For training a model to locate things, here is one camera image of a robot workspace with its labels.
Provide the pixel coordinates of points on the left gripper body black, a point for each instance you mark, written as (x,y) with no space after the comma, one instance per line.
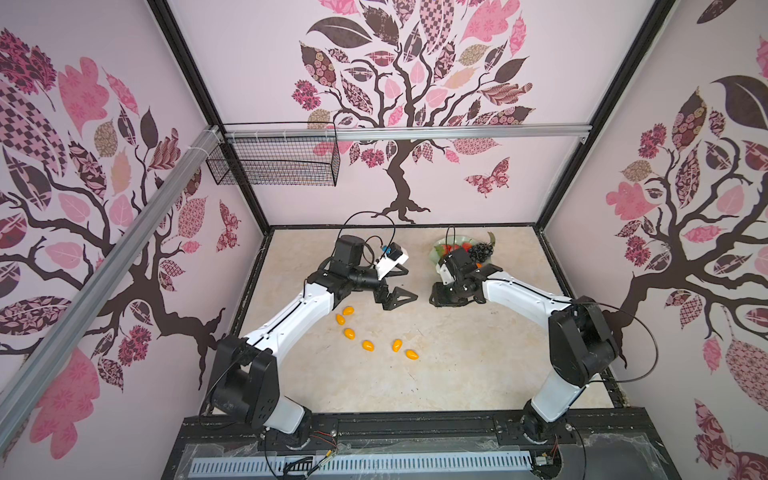
(379,288)

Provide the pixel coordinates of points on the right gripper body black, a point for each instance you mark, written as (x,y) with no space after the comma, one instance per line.
(448,294)

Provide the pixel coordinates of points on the dark fake grape bunch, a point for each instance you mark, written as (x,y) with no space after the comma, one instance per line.
(481,252)

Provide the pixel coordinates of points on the light green wavy fruit bowl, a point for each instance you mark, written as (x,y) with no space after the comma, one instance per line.
(438,250)

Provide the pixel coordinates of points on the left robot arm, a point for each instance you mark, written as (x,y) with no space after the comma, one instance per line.
(245,382)

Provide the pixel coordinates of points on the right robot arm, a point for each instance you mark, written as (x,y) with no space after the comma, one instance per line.
(581,344)

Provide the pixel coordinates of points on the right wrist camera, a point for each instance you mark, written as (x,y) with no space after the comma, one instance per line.
(454,266)

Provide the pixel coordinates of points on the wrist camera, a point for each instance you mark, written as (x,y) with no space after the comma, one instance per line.
(454,266)
(393,256)

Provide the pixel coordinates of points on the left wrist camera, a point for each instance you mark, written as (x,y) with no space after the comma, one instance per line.
(393,256)

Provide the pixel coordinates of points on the black wire basket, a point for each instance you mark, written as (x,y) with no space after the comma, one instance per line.
(277,154)

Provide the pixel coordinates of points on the aluminium rail back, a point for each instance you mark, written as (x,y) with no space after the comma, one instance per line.
(419,133)

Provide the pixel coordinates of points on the aluminium rail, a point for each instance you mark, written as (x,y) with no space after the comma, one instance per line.
(29,383)
(419,133)

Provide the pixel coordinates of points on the white vented cable duct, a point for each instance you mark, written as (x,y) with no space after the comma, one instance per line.
(316,466)

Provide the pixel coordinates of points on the black base frame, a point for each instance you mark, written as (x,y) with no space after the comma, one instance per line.
(614,443)

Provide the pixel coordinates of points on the aluminium rail left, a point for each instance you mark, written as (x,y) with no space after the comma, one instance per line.
(29,383)

